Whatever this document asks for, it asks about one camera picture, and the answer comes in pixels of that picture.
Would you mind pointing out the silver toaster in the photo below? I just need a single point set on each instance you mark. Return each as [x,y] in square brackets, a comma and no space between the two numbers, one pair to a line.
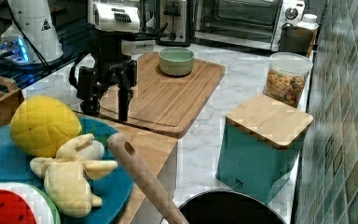
[175,17]

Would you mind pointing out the green ceramic bowl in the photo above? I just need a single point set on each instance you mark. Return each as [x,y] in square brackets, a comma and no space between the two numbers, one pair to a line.
[176,61]

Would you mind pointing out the clear cereal jar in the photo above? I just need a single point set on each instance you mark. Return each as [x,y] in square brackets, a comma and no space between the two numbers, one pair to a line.
[286,77]

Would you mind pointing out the white lidded bottle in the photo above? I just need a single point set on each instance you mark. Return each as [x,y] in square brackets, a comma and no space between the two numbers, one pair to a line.
[309,21]

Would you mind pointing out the teal tin with bamboo lid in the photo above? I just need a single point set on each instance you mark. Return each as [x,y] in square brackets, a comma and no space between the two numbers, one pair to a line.
[261,141]

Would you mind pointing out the black pan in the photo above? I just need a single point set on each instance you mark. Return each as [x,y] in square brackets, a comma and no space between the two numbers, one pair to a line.
[227,207]

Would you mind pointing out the wooden utensil handle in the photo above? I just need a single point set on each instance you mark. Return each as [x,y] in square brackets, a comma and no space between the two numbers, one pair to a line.
[127,156]

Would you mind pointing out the blue plate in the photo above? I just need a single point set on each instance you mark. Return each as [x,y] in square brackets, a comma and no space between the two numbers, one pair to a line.
[15,163]

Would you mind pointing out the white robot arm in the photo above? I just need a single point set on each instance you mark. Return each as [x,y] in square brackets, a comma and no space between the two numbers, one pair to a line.
[115,18]

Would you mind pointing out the bamboo cutting board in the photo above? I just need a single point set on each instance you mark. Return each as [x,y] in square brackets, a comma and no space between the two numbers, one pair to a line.
[169,105]

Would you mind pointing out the dark metal canister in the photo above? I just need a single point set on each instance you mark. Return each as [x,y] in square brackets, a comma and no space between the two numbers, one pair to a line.
[295,39]

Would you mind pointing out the plush peeled banana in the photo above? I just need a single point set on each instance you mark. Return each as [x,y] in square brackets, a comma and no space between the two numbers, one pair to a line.
[66,177]

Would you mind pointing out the plush watermelon slice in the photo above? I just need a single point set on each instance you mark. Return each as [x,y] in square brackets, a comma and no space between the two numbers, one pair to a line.
[25,204]

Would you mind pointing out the yellow plush pineapple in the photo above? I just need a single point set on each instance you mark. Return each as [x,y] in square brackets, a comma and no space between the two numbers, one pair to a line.
[42,124]

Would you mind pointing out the silver toaster oven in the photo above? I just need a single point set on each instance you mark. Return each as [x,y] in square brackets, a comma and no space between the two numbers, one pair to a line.
[250,23]

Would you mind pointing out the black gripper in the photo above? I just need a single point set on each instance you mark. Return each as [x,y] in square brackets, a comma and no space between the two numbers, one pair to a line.
[112,68]

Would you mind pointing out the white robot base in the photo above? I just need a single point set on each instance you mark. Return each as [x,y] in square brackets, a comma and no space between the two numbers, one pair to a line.
[33,33]

